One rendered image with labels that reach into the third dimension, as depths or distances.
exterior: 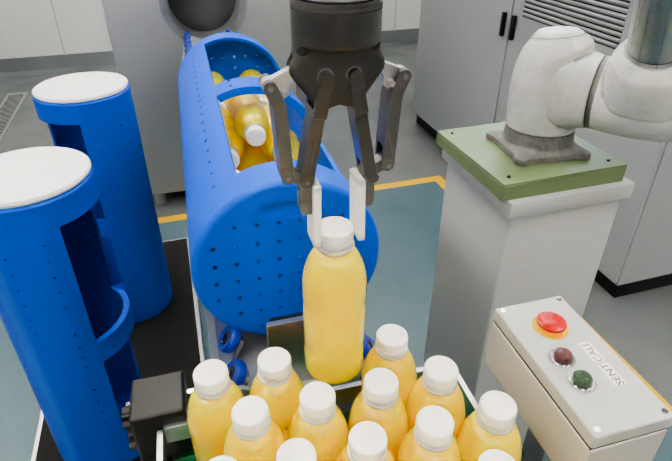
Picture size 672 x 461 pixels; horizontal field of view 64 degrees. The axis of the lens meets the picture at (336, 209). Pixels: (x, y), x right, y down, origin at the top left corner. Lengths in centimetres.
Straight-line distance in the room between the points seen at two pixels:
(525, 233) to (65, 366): 113
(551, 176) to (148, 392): 89
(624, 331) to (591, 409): 189
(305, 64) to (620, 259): 221
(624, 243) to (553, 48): 143
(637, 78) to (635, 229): 140
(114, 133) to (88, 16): 413
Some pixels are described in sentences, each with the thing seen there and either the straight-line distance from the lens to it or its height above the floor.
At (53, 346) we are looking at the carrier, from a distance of 145.
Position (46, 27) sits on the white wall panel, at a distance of 597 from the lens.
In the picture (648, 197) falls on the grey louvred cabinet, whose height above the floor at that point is 53.
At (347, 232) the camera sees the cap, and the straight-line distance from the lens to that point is 54.
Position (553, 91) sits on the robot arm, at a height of 120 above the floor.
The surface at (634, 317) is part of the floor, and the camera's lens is 264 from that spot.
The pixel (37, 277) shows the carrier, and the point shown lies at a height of 85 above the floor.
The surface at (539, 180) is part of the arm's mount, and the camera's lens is 121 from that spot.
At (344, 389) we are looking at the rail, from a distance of 78.
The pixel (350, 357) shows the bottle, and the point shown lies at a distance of 64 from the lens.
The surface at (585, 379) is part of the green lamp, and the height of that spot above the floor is 111.
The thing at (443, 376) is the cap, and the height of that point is 111.
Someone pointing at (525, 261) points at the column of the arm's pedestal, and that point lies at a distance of 132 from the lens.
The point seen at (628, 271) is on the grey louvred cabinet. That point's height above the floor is 15.
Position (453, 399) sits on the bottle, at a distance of 66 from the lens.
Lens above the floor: 158
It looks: 32 degrees down
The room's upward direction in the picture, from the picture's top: straight up
